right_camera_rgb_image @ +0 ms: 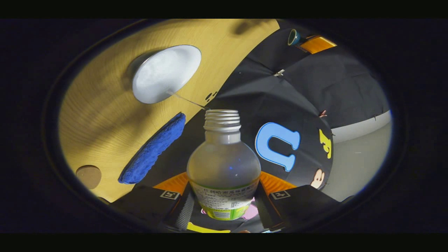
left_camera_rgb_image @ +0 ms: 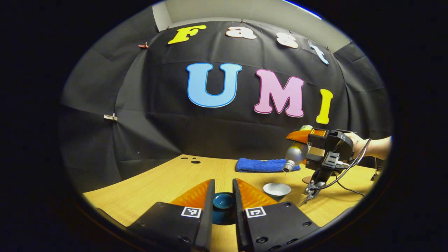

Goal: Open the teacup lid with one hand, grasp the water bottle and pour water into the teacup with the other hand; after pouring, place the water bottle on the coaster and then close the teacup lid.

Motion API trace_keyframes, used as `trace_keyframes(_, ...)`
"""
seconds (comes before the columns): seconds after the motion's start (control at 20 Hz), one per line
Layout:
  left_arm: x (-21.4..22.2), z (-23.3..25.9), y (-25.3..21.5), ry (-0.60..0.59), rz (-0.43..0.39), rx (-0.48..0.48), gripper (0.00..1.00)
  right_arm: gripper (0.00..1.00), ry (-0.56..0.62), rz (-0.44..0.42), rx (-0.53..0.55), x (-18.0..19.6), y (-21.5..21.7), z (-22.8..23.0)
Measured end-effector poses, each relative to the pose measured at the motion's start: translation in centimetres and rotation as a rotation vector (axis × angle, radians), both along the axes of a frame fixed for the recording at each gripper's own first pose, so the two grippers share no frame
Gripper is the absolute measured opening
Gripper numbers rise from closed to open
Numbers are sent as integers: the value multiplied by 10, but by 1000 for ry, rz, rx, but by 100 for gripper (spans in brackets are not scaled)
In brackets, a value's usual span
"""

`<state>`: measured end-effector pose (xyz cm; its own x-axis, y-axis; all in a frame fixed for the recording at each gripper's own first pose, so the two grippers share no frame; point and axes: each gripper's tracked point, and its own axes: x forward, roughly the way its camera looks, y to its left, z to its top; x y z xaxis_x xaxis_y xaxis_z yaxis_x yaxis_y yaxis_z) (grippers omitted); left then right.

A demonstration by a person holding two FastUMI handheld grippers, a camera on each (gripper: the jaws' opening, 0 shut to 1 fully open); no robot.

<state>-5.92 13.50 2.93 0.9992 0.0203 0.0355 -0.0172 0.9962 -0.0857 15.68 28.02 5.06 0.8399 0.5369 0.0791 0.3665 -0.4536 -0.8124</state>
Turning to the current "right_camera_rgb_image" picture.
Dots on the black backdrop cloth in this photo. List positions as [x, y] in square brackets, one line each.
[280, 94]

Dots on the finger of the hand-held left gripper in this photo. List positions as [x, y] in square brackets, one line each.
[316, 44]

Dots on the blue folded towel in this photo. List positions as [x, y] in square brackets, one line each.
[154, 150]

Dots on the silver green-label water bottle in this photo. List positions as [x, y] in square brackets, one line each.
[224, 168]

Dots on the silver metal clip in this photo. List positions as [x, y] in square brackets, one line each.
[279, 72]

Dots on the small red clip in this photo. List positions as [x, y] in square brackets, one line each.
[322, 114]

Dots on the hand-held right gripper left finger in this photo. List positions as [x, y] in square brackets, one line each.
[182, 213]

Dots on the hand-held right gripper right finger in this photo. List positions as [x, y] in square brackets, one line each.
[266, 213]

